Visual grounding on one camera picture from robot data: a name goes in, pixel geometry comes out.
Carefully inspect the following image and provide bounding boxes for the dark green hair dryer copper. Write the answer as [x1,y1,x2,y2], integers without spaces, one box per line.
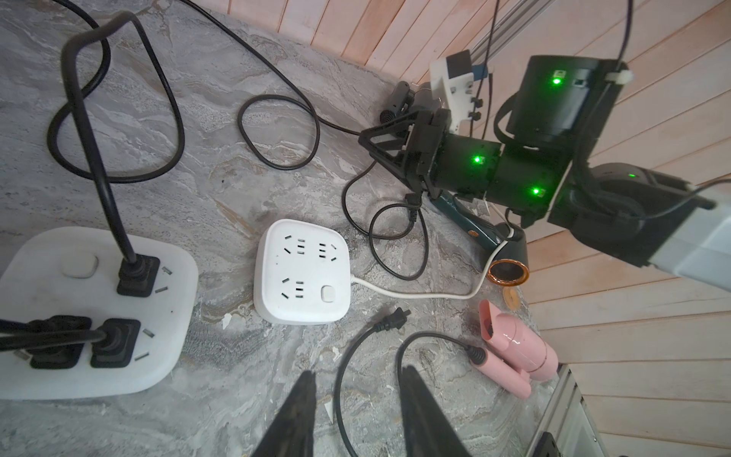
[431,192,530,287]

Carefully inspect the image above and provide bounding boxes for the far white power strip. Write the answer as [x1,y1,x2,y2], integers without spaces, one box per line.
[253,219,351,326]

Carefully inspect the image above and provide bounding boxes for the white power strip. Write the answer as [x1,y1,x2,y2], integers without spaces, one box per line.
[1,227,199,400]
[253,219,351,326]

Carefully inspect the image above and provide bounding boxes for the dark green folded hair dryer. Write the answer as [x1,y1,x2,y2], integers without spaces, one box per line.
[379,81,439,124]

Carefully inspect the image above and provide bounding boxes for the white power strip cable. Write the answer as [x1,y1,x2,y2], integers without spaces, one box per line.
[349,227,515,302]

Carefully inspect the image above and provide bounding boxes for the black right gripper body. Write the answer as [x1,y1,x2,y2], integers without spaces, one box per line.
[407,110,570,211]

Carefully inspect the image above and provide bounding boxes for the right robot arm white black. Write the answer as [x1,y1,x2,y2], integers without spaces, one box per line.
[359,55,730,289]

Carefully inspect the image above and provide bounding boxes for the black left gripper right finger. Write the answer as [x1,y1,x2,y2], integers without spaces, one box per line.
[399,366,470,457]

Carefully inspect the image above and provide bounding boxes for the near white power strip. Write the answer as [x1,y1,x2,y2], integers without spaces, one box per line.
[1,227,199,400]

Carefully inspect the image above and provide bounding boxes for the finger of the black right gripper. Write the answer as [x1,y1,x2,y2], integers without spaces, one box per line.
[358,112,420,154]
[367,147,425,192]

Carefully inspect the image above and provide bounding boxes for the pink dryer black cord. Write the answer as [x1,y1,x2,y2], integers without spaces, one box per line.
[332,307,487,457]

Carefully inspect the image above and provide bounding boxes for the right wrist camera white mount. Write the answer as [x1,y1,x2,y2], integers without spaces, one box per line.
[429,50,485,133]

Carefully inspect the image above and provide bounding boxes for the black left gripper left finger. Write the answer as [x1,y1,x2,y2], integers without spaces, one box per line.
[252,371,317,457]

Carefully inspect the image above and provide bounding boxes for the pink folded hair dryer right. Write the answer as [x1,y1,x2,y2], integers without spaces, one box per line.
[468,300,559,399]

